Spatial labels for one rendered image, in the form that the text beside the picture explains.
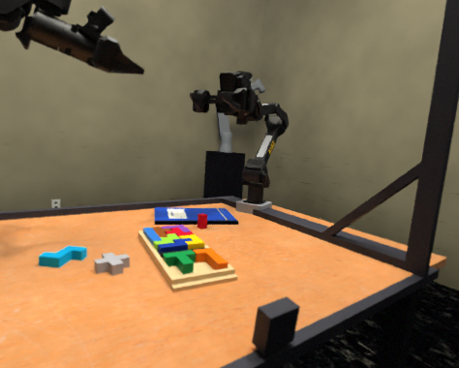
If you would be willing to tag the orange puzzle piece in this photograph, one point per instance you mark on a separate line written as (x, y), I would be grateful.
(208, 255)

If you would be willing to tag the blue notebook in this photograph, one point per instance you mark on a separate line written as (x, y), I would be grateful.
(189, 216)

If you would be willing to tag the yellow puzzle piece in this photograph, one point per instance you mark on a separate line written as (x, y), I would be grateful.
(195, 244)

